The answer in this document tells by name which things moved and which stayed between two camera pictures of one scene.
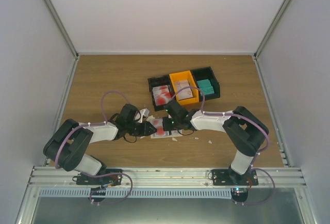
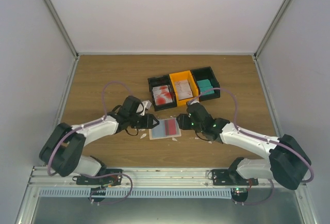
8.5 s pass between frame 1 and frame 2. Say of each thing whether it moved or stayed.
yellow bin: stayed
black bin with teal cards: stayed
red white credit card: moved
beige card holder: stayed
